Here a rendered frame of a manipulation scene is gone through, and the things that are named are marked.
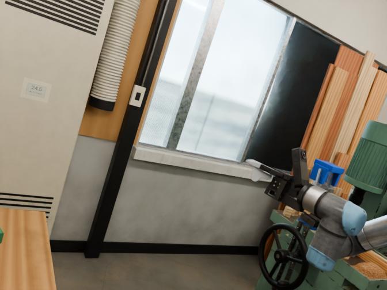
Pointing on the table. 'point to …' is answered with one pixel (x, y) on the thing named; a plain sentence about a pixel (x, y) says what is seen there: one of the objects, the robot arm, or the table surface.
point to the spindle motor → (370, 159)
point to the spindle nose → (357, 196)
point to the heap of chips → (370, 270)
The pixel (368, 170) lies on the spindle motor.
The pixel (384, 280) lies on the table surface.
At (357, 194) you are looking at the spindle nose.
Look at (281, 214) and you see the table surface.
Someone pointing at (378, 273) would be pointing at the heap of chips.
